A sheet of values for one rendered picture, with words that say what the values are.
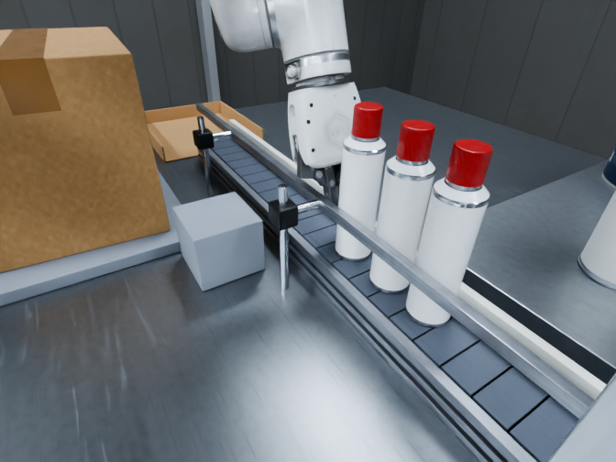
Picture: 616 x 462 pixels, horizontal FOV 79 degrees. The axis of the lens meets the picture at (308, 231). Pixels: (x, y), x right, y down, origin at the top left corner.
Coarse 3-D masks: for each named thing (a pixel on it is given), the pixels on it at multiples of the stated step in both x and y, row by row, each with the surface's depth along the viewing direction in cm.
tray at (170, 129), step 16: (160, 112) 111; (176, 112) 113; (192, 112) 116; (224, 112) 119; (160, 128) 107; (176, 128) 108; (192, 128) 108; (208, 128) 108; (256, 128) 101; (160, 144) 88; (176, 144) 98; (192, 144) 98
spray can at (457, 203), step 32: (480, 160) 32; (448, 192) 34; (480, 192) 34; (448, 224) 35; (480, 224) 36; (448, 256) 37; (416, 288) 41; (448, 288) 39; (416, 320) 42; (448, 320) 43
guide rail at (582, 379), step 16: (240, 128) 85; (256, 144) 80; (288, 160) 71; (320, 192) 63; (416, 256) 47; (464, 288) 43; (480, 304) 41; (496, 320) 39; (512, 320) 39; (512, 336) 38; (528, 336) 37; (544, 352) 36; (560, 352) 35; (560, 368) 35; (576, 368) 34; (576, 384) 34; (592, 384) 33
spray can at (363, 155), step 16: (368, 112) 41; (352, 128) 44; (368, 128) 42; (352, 144) 43; (368, 144) 43; (384, 144) 44; (352, 160) 44; (368, 160) 43; (352, 176) 45; (368, 176) 44; (352, 192) 46; (368, 192) 46; (352, 208) 47; (368, 208) 47; (368, 224) 49; (336, 240) 52; (352, 240) 50; (352, 256) 51; (368, 256) 52
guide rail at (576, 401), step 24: (216, 120) 75; (240, 144) 68; (312, 192) 51; (336, 216) 47; (360, 240) 44; (408, 264) 38; (432, 288) 36; (456, 312) 34; (480, 336) 32; (504, 336) 31; (528, 360) 29; (552, 384) 28; (576, 408) 27
